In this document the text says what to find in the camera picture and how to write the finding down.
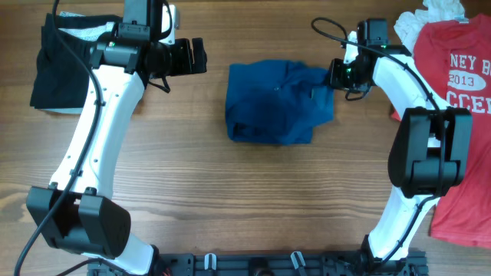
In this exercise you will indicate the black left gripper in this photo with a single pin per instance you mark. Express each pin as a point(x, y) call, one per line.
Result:
point(196, 56)

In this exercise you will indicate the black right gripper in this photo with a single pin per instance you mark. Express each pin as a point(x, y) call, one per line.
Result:
point(336, 74)

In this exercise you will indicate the blue polo shirt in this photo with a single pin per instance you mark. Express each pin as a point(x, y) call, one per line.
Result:
point(277, 102)

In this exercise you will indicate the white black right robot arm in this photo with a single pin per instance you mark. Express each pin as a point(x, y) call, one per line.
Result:
point(429, 152)

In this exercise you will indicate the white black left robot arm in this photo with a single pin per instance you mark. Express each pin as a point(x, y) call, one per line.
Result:
point(76, 213)

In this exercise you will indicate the white crumpled cloth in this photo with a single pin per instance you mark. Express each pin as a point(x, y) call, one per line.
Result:
point(409, 24)

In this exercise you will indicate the folded black garment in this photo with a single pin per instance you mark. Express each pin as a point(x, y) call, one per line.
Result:
point(61, 83)

